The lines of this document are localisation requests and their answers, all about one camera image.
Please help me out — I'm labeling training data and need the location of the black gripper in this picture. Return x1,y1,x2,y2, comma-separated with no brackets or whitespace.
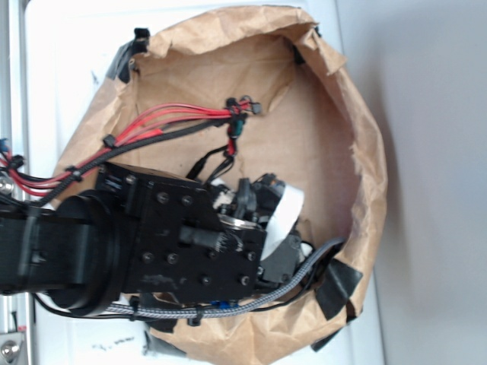
212,173,311,294

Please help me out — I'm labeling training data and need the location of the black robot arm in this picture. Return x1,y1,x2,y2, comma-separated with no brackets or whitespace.
1,163,304,316

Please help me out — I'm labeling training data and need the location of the brown paper bag bin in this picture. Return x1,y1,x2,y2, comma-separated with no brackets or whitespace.
57,6,387,364

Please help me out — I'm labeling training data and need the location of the grey braided cable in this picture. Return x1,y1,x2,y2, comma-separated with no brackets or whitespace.
102,237,347,324

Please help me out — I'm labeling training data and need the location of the red and black wire bundle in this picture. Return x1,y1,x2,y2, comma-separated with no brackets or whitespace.
0,95,263,208

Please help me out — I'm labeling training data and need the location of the metal rail with bolts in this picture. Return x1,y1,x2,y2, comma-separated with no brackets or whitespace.
1,1,38,364

